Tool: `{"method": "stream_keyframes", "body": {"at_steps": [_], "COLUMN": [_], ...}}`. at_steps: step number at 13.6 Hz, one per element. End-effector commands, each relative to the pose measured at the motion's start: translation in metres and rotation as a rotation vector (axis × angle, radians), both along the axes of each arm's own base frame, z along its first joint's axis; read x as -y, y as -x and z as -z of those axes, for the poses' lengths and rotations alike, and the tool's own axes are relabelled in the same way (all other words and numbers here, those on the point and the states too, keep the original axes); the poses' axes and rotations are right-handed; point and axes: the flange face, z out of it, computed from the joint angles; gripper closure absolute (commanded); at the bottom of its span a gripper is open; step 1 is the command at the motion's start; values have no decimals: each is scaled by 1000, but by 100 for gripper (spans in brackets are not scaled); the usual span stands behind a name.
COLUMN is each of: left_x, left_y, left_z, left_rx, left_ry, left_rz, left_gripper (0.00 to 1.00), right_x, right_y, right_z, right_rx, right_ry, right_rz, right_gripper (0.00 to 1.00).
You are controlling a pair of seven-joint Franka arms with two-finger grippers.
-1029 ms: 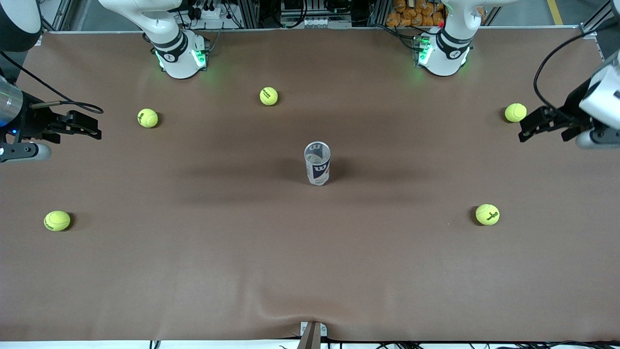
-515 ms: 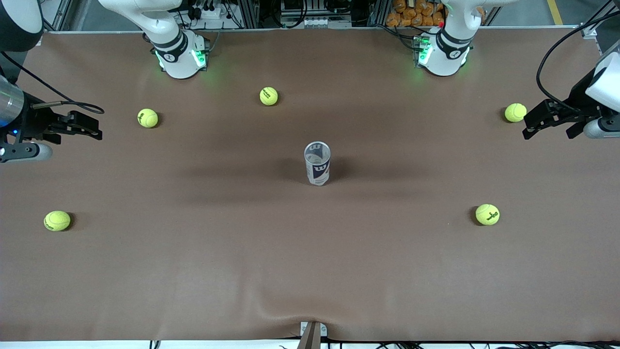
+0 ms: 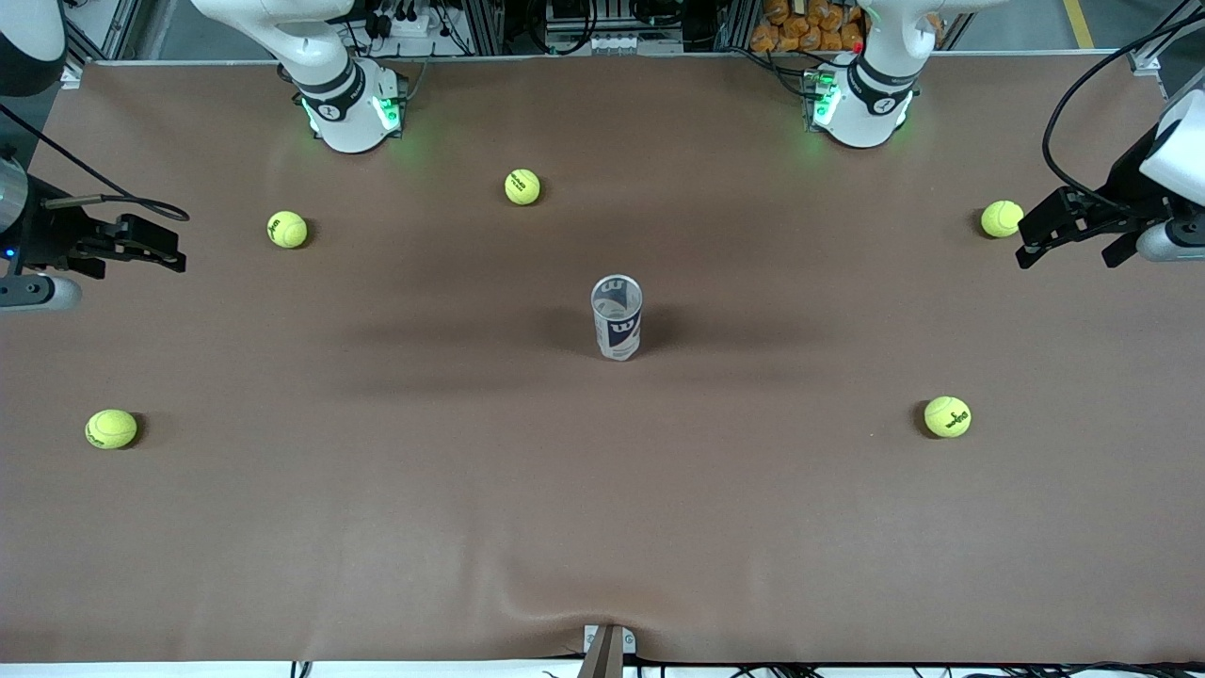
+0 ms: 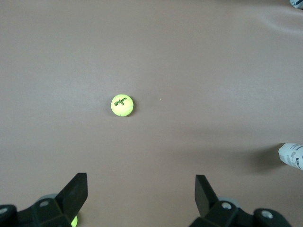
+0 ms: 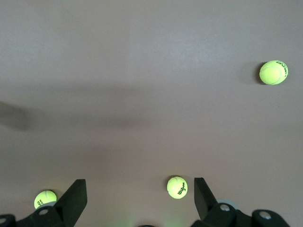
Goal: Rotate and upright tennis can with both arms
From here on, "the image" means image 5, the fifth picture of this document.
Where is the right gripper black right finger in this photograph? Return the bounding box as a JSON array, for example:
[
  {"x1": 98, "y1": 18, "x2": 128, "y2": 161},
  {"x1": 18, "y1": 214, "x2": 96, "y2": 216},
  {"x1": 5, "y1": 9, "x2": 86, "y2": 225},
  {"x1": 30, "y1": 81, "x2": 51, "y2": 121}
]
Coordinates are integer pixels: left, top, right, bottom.
[{"x1": 190, "y1": 177, "x2": 291, "y2": 227}]

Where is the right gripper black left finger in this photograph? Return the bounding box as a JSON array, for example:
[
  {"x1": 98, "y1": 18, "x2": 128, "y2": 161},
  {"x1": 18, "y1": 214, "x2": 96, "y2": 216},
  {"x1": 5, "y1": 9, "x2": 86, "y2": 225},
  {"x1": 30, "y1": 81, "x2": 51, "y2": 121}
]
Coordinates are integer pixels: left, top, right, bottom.
[{"x1": 0, "y1": 179, "x2": 88, "y2": 227}]

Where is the yellow-green tennis ball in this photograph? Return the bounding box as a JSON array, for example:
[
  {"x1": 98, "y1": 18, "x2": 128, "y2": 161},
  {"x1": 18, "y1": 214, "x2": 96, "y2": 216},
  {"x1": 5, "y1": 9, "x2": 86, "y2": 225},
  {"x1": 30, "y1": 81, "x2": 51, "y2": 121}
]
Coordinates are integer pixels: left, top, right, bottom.
[
  {"x1": 167, "y1": 176, "x2": 188, "y2": 199},
  {"x1": 259, "y1": 60, "x2": 289, "y2": 85},
  {"x1": 34, "y1": 189, "x2": 57, "y2": 210}
]

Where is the brown table mat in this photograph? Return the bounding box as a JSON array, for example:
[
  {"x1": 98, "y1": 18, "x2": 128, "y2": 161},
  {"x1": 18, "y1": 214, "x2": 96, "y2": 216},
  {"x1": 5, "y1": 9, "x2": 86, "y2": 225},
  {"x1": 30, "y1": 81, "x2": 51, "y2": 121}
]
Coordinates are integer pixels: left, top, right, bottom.
[{"x1": 0, "y1": 0, "x2": 303, "y2": 227}]

